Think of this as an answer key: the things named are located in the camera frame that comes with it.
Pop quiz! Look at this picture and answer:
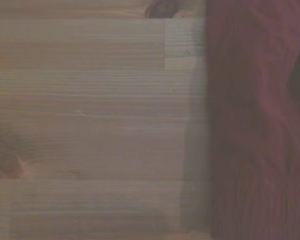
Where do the dark red fabric shorts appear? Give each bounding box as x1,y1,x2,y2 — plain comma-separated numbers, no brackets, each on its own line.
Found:
204,0,300,240

